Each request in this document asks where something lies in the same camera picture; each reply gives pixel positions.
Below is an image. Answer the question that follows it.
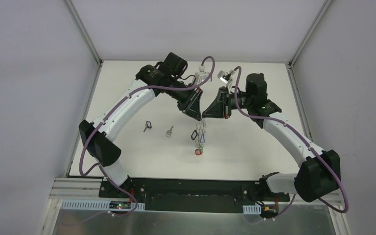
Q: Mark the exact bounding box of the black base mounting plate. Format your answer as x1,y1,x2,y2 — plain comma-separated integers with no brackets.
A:
98,178,290,213

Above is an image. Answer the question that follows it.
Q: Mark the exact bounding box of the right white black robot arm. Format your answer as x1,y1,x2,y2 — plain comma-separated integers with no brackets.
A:
202,73,340,202

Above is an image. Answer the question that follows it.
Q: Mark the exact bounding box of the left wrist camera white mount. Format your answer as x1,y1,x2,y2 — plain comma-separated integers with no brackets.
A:
193,65,212,85

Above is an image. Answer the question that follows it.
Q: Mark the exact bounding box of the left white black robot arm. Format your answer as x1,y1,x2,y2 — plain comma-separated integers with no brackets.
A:
79,52,203,198

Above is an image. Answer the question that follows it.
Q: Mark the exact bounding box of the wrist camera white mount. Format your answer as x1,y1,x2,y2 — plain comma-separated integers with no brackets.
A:
193,65,212,85
217,70,236,89

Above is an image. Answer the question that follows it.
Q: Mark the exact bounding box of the key with black tag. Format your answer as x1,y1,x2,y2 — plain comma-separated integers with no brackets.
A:
143,121,152,132

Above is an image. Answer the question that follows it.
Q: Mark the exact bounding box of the large metal keyring disc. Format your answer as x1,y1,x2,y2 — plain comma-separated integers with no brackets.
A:
194,119,207,149

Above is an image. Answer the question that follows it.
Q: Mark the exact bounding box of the blue key tag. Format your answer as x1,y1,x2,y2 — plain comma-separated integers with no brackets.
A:
200,133,206,143

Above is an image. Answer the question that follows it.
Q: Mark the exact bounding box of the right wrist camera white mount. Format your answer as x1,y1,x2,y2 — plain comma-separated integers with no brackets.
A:
217,70,236,89

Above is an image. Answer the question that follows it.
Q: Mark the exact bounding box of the silver key with small ring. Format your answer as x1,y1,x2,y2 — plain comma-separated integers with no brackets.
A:
165,125,174,138

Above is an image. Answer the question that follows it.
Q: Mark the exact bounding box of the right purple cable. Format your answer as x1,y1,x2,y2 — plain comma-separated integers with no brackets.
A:
233,66,350,214

